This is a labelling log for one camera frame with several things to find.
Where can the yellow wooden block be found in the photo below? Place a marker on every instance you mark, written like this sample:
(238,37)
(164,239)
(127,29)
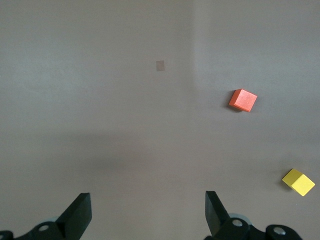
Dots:
(300,183)

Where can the small brown tape patch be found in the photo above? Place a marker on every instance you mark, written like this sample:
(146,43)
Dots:
(160,65)

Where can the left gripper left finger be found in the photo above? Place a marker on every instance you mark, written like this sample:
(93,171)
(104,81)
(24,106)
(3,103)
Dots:
(75,215)

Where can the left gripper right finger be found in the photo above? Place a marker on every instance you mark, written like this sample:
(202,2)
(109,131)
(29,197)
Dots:
(217,220)

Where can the orange wooden block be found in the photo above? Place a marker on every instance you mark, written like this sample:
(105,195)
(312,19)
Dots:
(243,100)

